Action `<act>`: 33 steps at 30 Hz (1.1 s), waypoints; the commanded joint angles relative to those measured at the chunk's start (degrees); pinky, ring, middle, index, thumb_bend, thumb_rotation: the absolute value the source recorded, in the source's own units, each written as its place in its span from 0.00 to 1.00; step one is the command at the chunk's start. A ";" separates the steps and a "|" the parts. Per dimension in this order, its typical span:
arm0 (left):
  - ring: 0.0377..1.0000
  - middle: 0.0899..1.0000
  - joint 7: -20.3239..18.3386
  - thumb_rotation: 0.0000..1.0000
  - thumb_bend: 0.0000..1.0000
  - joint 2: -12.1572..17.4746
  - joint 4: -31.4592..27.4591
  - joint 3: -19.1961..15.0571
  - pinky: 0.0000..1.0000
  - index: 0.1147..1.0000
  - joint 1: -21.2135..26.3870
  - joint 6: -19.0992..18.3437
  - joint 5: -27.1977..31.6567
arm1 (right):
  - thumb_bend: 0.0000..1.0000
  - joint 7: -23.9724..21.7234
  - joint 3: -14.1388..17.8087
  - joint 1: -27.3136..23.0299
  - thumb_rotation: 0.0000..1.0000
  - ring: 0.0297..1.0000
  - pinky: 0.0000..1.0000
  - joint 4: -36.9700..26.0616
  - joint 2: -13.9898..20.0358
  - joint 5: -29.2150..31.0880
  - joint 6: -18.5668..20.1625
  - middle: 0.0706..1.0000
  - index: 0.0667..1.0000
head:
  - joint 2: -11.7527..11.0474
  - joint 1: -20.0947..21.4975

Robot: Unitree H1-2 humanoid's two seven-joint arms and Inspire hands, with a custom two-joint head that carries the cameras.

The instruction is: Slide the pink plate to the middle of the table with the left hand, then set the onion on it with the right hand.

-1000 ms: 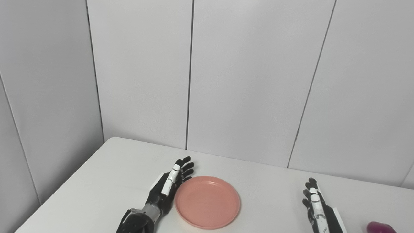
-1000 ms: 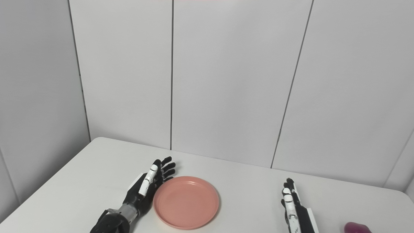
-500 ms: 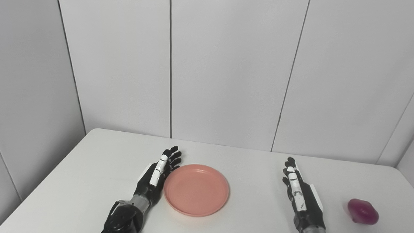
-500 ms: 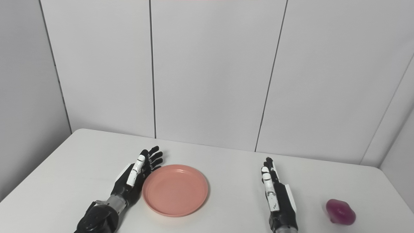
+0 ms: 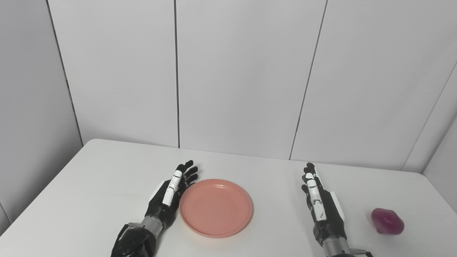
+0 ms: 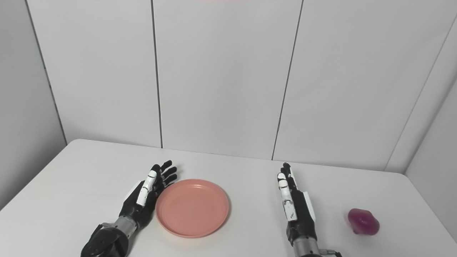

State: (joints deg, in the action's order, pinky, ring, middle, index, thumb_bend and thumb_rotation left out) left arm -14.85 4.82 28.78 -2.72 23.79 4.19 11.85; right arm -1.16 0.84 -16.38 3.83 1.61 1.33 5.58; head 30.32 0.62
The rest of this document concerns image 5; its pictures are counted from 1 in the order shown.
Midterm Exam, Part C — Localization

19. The purple red onion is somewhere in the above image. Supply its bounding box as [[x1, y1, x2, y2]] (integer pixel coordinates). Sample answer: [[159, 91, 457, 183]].
[[371, 208, 405, 235]]

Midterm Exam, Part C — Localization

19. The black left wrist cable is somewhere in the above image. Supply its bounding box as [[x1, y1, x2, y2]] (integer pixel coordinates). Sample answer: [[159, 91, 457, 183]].
[[111, 222, 140, 250]]

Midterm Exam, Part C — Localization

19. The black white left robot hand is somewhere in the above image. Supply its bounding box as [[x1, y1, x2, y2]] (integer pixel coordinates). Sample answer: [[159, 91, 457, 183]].
[[145, 160, 199, 229]]

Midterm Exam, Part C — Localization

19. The pink round plate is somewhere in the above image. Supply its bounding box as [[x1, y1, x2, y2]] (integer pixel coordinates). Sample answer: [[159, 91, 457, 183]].
[[179, 178, 253, 238]]

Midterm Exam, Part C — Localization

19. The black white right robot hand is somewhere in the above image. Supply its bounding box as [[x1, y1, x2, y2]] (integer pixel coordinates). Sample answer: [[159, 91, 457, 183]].
[[302, 162, 347, 247]]

